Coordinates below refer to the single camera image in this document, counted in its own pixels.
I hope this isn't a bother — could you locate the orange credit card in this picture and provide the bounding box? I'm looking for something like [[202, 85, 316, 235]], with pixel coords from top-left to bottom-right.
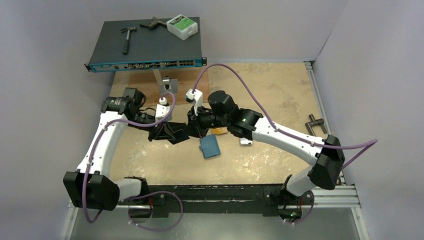
[[210, 127, 228, 135]]

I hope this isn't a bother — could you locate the blue leather card holder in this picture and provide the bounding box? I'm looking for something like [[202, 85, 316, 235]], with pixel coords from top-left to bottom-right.
[[199, 134, 221, 159]]

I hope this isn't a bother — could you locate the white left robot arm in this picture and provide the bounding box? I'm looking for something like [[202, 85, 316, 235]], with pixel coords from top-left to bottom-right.
[[63, 87, 177, 211]]

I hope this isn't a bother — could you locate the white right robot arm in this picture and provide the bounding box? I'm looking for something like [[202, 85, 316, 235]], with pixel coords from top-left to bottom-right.
[[185, 89, 345, 204]]

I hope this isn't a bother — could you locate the brown wooden board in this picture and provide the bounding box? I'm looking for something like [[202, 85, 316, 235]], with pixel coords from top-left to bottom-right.
[[128, 67, 210, 107]]

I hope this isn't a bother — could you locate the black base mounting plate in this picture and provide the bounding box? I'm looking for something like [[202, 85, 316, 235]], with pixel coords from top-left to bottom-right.
[[118, 183, 313, 218]]

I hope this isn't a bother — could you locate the dark metal clamp tool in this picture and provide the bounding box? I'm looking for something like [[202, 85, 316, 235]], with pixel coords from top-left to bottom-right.
[[139, 17, 167, 30]]

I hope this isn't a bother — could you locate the white green plastic box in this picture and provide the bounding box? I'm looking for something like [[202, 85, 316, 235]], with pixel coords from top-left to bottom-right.
[[166, 14, 201, 41]]

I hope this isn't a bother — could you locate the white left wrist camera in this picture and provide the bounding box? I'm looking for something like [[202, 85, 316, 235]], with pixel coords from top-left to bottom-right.
[[155, 97, 171, 122]]

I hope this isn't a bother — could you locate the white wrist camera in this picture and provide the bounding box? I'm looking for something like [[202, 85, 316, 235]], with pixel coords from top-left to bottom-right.
[[185, 88, 203, 116], [155, 97, 171, 122]]

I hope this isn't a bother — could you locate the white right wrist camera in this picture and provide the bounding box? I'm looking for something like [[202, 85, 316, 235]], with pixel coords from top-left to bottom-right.
[[185, 88, 203, 116]]

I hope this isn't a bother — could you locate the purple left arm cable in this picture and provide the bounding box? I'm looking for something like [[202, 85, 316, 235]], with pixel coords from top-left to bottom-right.
[[81, 91, 176, 224]]

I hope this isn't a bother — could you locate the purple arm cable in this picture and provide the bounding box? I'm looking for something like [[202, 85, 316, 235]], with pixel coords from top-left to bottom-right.
[[81, 91, 176, 224], [191, 63, 379, 171]]

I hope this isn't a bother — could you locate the grey metal stand bracket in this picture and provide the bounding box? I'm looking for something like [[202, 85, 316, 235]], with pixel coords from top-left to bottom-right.
[[153, 69, 179, 94]]

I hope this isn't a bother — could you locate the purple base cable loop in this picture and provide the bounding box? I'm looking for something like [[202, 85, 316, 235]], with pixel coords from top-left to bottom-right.
[[127, 190, 184, 233]]

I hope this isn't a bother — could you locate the blue network switch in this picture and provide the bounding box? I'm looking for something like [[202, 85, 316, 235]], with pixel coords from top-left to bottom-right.
[[84, 19, 207, 73]]

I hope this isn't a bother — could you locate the black handled hammer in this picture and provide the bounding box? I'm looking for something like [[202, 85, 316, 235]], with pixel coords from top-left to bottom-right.
[[120, 26, 137, 55]]

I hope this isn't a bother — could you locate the grey metal pipe handle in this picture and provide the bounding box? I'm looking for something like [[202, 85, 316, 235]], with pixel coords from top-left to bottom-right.
[[305, 114, 328, 136]]

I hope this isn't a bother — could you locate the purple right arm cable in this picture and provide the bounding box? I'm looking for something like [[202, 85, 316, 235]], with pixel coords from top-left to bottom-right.
[[191, 63, 379, 171]]

